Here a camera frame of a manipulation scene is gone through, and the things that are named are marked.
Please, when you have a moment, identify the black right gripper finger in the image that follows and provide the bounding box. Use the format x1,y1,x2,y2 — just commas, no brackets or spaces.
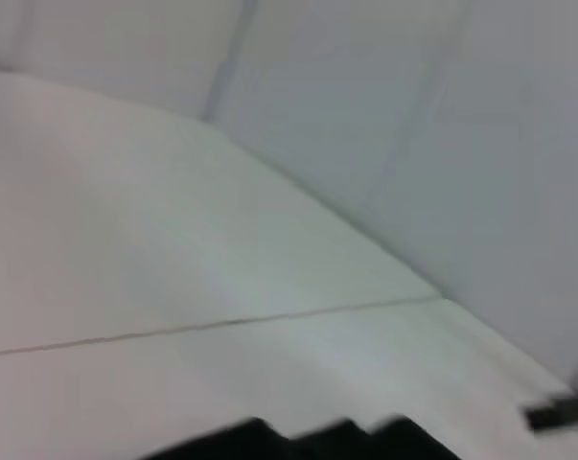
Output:
521,395,578,431

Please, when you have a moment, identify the black t-shirt with white lettering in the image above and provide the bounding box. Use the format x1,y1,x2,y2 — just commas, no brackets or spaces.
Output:
147,415,463,460

